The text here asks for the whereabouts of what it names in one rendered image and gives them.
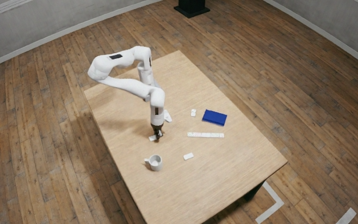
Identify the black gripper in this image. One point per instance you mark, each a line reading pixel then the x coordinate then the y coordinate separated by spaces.
pixel 157 130

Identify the grey mug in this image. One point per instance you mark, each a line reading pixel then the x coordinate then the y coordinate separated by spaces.
pixel 155 160

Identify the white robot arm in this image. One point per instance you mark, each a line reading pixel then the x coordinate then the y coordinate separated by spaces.
pixel 102 65

